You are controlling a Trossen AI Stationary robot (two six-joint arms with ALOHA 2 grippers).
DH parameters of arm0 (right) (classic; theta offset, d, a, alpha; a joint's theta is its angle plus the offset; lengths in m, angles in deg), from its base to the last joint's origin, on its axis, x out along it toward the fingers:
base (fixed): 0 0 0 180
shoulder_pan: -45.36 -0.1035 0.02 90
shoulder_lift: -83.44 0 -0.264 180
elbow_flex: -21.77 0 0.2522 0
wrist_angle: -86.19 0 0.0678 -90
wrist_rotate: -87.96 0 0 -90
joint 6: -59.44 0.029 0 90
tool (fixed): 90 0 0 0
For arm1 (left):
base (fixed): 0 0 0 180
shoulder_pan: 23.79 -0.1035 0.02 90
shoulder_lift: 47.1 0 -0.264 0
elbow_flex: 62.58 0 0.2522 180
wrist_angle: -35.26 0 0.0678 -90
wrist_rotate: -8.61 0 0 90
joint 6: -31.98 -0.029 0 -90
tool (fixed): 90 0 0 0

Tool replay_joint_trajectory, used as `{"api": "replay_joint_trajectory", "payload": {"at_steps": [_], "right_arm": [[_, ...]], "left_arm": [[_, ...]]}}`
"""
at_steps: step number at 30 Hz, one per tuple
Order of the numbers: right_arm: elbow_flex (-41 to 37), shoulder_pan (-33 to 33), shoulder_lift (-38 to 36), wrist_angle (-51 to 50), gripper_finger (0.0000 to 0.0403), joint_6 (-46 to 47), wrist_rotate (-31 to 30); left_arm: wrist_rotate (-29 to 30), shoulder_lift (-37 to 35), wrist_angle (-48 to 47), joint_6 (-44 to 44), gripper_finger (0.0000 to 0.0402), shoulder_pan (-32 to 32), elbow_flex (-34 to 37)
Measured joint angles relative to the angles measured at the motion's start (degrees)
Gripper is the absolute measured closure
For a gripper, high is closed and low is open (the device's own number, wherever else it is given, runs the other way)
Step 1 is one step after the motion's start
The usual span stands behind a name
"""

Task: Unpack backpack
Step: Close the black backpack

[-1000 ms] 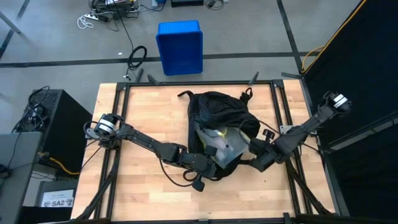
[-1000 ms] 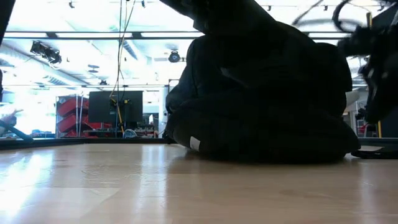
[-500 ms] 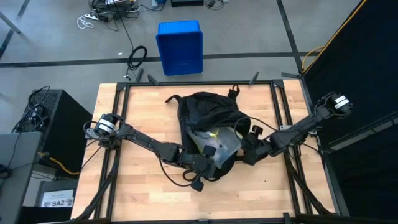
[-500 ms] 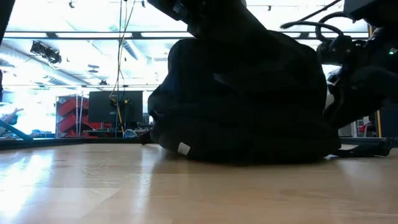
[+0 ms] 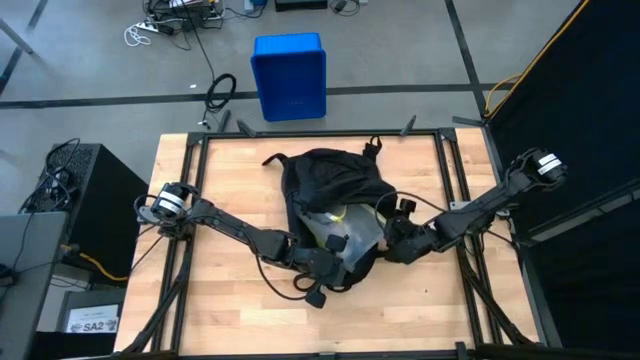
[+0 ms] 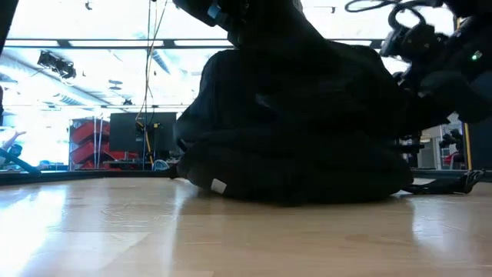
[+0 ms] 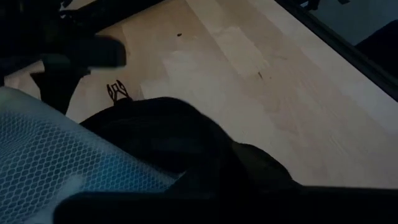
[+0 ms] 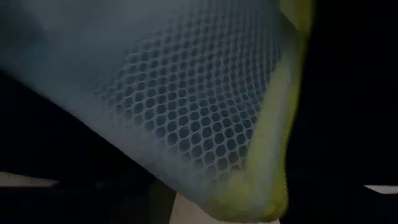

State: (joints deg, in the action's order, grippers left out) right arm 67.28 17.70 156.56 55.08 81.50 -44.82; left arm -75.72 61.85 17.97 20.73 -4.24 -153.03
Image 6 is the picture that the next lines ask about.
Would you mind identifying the black ceiling-hung camera rig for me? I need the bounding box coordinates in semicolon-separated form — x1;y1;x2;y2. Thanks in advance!
37;49;78;81

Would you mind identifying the large black partition curtain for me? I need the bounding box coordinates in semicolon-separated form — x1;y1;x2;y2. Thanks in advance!
460;115;492;171

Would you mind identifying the long yellow cable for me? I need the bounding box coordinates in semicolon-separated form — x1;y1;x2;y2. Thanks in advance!
462;122;473;170

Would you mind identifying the black fabric backpack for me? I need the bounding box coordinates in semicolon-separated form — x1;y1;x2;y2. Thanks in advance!
175;38;485;207

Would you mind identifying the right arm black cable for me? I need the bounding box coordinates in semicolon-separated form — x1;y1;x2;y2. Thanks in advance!
344;0;443;28

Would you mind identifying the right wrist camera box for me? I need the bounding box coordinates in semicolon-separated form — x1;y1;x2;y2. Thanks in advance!
379;22;450;65

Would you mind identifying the red chair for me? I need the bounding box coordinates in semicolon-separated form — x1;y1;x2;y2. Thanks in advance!
441;150;462;170

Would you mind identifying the background robot workstation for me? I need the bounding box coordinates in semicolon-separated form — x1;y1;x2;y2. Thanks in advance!
399;134;426;155

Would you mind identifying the black aluminium table frame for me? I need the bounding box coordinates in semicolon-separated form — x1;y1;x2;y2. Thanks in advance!
0;148;492;187

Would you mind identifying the person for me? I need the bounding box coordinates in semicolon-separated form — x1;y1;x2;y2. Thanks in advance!
0;129;28;169

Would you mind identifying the black background screen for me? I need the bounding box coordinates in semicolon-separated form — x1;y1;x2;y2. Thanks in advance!
109;112;178;154

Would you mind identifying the hanging cable bundle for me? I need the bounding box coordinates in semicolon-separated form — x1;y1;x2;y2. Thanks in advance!
134;0;170;170

